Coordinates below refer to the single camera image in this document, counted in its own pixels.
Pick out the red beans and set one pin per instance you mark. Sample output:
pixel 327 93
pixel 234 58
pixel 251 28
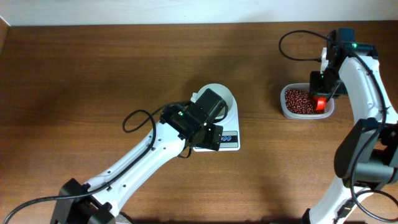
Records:
pixel 301 102

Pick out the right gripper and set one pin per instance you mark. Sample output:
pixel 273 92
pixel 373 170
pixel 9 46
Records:
pixel 321 94

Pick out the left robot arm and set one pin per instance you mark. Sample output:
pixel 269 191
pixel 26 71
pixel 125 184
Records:
pixel 101 198

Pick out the clear plastic food container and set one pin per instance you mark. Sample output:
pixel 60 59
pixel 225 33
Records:
pixel 329 107

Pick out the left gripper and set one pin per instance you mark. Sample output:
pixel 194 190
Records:
pixel 213 137

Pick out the orange measuring scoop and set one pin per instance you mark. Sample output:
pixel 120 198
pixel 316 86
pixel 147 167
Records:
pixel 319 102

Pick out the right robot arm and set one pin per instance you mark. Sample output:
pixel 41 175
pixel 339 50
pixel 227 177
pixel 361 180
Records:
pixel 366 160

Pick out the white round bowl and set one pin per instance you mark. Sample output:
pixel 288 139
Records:
pixel 219 89

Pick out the white digital kitchen scale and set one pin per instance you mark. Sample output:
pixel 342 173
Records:
pixel 230 138

